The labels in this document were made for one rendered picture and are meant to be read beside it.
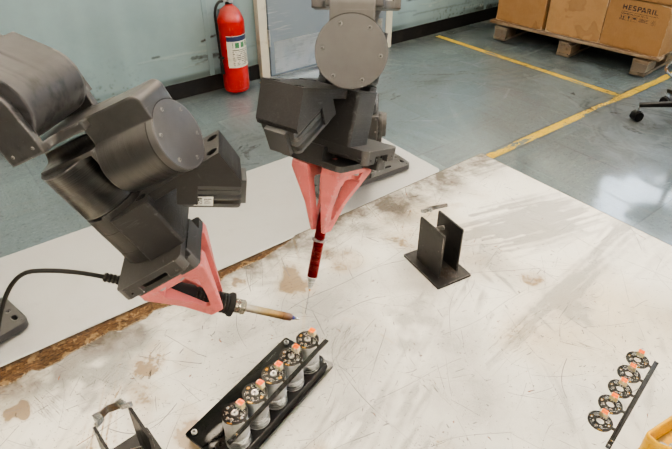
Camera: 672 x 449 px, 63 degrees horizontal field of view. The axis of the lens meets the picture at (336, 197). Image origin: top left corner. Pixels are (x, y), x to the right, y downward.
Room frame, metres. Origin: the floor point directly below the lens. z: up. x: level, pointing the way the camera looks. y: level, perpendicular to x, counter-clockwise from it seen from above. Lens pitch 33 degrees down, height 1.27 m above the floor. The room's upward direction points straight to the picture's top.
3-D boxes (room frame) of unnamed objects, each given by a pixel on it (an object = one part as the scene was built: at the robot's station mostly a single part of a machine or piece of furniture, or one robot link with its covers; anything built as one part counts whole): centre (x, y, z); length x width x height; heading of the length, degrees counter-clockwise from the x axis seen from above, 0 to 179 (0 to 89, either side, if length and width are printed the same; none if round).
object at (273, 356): (0.38, 0.08, 0.76); 0.16 x 0.07 x 0.01; 145
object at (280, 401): (0.37, 0.06, 0.79); 0.02 x 0.02 x 0.05
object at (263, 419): (0.35, 0.08, 0.79); 0.02 x 0.02 x 0.05
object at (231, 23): (3.10, 0.58, 0.29); 0.16 x 0.15 x 0.55; 127
